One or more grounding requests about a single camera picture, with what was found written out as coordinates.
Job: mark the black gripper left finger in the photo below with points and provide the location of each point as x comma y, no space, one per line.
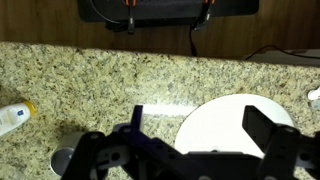
100,156

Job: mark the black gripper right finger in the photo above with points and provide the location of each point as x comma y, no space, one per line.
283,150

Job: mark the metal cup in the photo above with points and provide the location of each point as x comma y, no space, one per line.
61,156

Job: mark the small clear cap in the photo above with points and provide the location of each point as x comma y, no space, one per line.
316,105

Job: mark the white contact lens case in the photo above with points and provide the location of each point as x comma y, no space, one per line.
315,94

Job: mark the white oval sink basin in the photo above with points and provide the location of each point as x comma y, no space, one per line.
216,123

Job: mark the white tube yellow cap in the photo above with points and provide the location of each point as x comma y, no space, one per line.
11,116

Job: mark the black orange clamp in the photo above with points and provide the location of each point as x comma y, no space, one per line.
204,16
131,18

